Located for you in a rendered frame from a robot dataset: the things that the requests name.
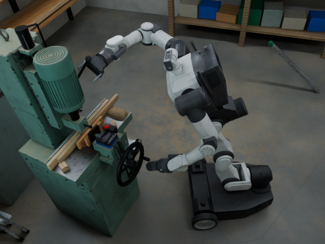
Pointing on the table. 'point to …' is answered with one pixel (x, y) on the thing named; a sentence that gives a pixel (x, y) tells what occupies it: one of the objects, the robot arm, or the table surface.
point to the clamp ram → (94, 133)
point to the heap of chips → (117, 113)
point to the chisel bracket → (78, 125)
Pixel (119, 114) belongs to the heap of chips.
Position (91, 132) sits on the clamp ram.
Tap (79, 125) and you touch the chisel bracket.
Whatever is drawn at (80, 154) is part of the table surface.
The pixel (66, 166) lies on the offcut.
